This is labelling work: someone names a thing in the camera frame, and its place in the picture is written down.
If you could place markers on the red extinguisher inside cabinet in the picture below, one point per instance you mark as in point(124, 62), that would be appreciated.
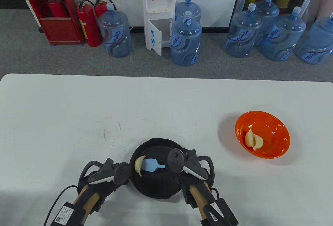
point(57, 10)

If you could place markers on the blue dessert shovel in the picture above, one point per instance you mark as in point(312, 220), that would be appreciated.
point(151, 165)

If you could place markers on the black grey left hand controller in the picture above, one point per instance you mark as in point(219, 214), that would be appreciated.
point(121, 173)

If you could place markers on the tall red fire extinguisher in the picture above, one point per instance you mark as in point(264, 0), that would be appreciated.
point(89, 28)

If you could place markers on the black wrist sensor box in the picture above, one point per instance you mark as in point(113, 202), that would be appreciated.
point(218, 211)
point(69, 215)

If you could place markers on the blue water jug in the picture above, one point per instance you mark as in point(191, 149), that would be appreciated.
point(317, 41)
point(283, 38)
point(195, 10)
point(186, 44)
point(269, 10)
point(243, 36)
point(115, 36)

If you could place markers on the person's left hand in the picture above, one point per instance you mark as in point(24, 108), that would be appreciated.
point(105, 192)

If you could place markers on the black right wrist sensor box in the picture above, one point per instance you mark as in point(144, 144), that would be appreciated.
point(218, 211)

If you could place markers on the black grey hand controller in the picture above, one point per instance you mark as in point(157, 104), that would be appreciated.
point(121, 173)
point(176, 161)

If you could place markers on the person's left forearm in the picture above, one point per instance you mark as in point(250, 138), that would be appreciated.
point(87, 200)

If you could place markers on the red fire extinguisher cabinet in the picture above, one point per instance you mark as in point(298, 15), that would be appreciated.
point(61, 31)

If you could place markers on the black frying pan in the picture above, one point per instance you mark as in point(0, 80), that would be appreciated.
point(156, 184)

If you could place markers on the pale yellow dumpling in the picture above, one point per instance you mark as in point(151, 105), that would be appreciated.
point(258, 142)
point(138, 165)
point(249, 137)

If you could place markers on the black left wrist sensor box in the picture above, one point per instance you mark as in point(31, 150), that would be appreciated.
point(69, 215)

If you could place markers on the person's right hand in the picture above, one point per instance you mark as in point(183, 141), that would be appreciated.
point(187, 187)

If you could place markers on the black grey right hand controller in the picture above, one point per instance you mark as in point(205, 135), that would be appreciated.
point(176, 161)

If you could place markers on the short red fire extinguisher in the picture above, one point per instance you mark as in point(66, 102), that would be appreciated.
point(100, 10)

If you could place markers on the white water dispenser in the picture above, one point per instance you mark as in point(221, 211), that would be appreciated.
point(158, 2)

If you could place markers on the person's right forearm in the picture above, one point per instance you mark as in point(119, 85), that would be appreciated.
point(199, 197)

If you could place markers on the orange plastic bowl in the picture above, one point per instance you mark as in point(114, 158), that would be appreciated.
point(273, 129)

